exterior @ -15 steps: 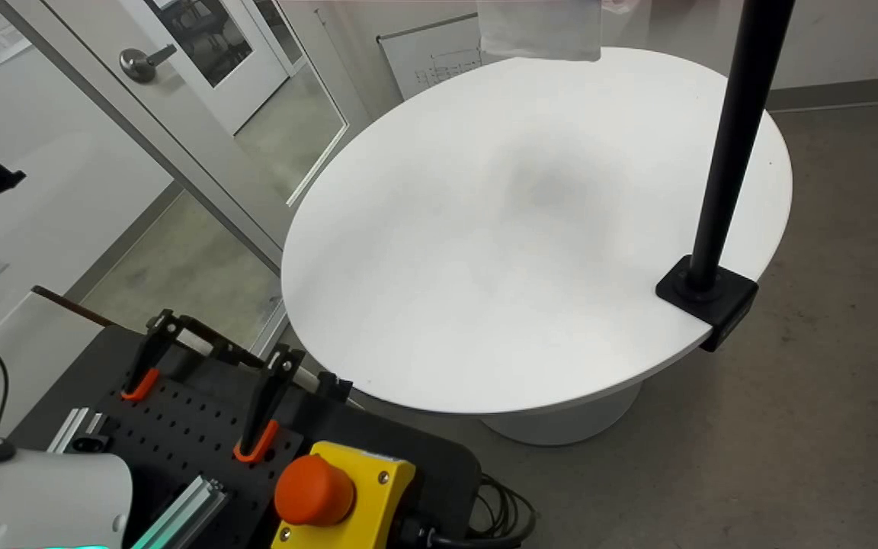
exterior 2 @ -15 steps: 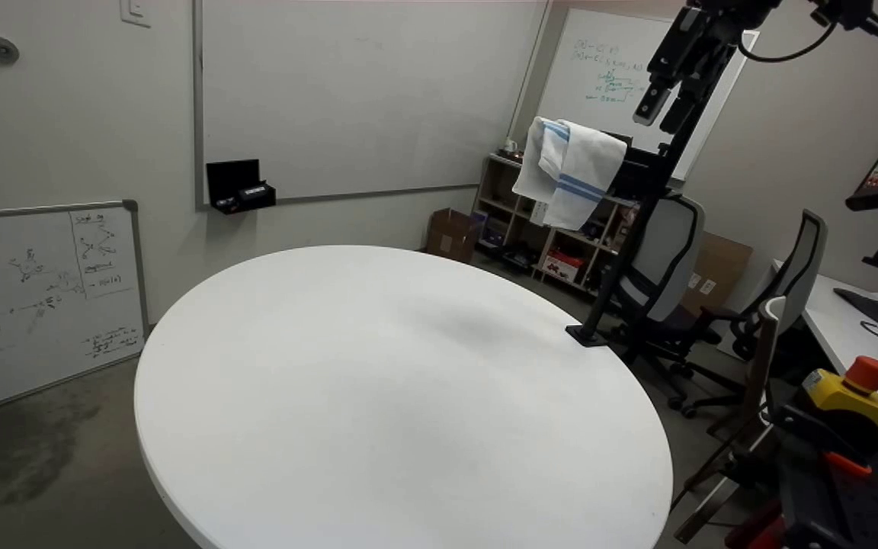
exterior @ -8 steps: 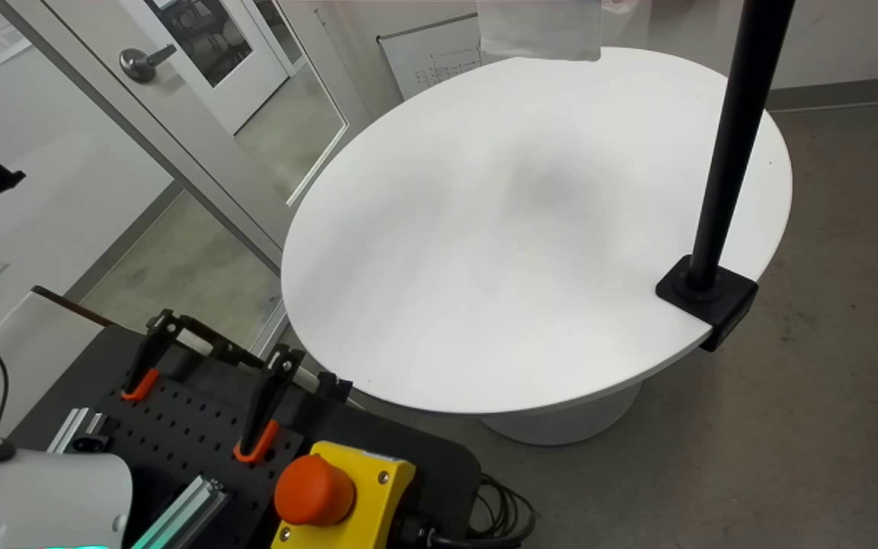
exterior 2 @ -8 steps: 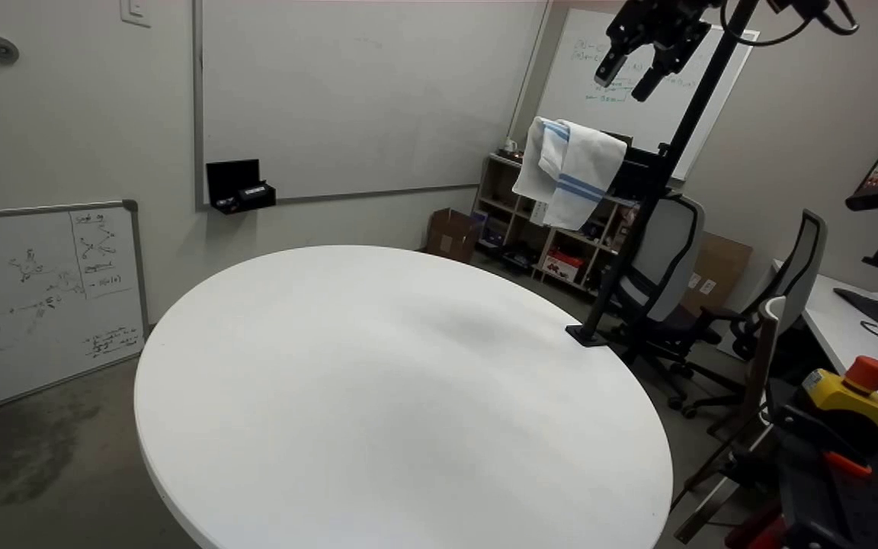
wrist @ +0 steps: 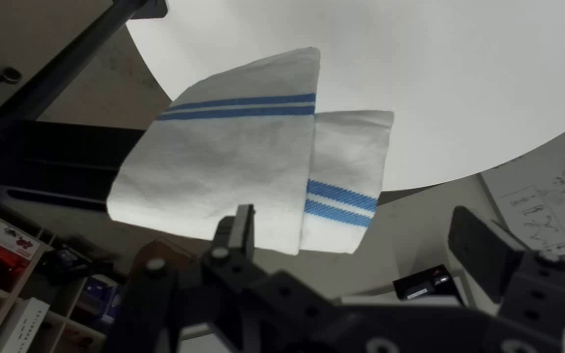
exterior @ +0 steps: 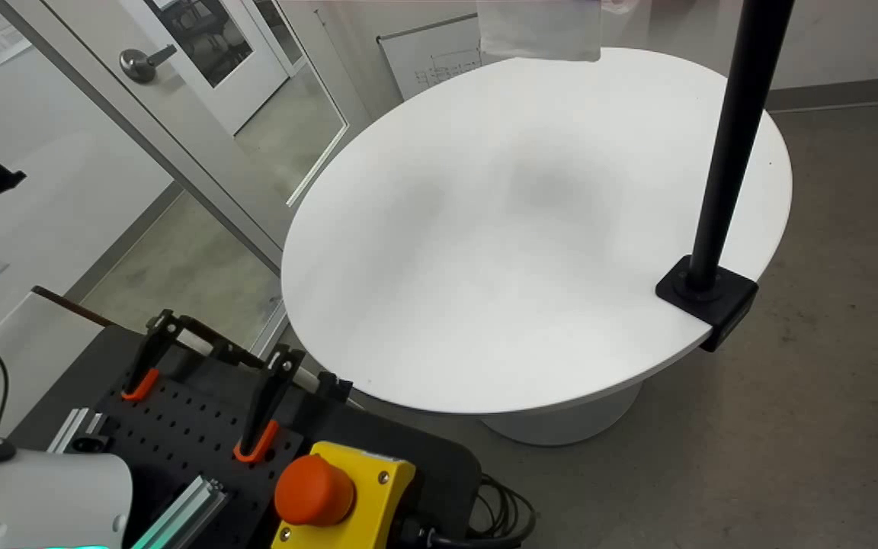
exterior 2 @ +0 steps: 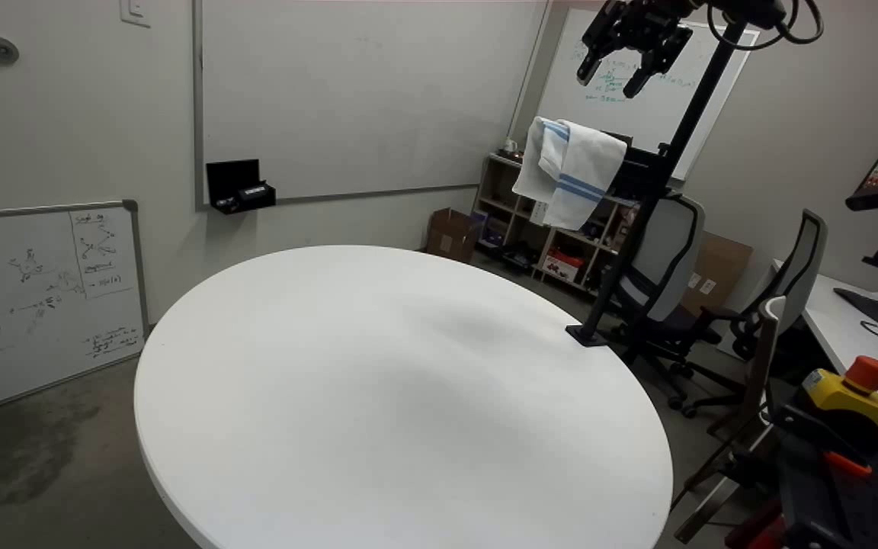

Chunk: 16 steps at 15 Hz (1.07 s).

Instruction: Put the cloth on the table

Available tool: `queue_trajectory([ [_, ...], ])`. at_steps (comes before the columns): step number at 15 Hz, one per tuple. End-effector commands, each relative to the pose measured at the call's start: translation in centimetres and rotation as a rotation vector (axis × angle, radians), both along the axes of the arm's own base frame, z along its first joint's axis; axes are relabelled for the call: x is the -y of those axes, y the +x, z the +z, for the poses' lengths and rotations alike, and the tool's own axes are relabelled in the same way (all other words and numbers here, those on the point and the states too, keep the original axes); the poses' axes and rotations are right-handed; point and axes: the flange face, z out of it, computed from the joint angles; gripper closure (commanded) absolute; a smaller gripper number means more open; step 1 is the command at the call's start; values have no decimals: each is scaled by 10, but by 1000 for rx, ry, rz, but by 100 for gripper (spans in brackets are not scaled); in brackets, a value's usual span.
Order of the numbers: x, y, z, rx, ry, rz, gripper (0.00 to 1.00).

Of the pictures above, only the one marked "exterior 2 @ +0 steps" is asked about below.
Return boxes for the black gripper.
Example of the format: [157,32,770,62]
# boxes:
[574,0,698,104]

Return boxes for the white cloth with blue stripes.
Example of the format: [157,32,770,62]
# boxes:
[510,117,631,236]

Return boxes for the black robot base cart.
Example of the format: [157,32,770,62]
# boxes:
[725,400,878,549]

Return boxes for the whiteboard with green writing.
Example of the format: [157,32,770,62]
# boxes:
[537,5,762,186]

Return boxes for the black clamped pole stand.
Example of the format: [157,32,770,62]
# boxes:
[565,18,750,351]

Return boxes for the grey mesh office chair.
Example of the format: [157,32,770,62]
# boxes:
[599,191,728,410]

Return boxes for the wooden cubby shelf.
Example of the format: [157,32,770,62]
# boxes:
[469,151,645,301]

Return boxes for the red box on shelf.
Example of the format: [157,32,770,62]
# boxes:
[542,251,592,285]

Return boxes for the brown cardboard box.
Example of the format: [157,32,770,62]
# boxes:
[423,207,479,263]

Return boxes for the black office chair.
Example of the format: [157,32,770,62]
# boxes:
[681,207,832,422]

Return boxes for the white desk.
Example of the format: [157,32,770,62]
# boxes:
[801,271,878,422]

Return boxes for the metal tripod legs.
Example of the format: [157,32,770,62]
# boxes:
[672,293,790,542]

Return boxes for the yellow emergency stop button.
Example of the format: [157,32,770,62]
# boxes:
[798,354,878,443]

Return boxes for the black whiteboard eraser holder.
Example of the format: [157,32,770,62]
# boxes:
[204,155,281,216]

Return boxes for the small whiteboard with writing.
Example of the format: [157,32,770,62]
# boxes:
[0,197,153,424]

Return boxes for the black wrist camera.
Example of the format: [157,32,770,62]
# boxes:
[720,0,798,32]

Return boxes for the black camera cable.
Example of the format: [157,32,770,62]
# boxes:
[705,0,825,50]

